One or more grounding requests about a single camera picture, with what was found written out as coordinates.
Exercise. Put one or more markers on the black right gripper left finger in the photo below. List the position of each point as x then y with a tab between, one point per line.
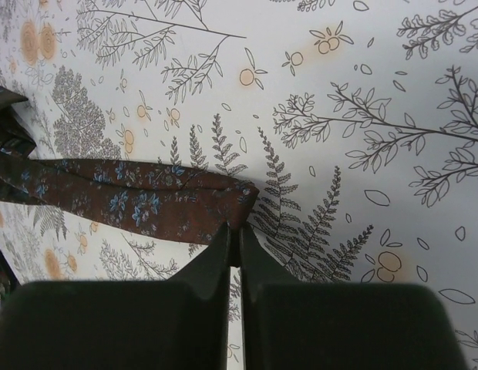
179	323

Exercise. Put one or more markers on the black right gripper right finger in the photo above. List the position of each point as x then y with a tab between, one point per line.
291	324

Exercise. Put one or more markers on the brown blue floral tie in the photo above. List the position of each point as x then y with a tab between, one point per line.
167	202

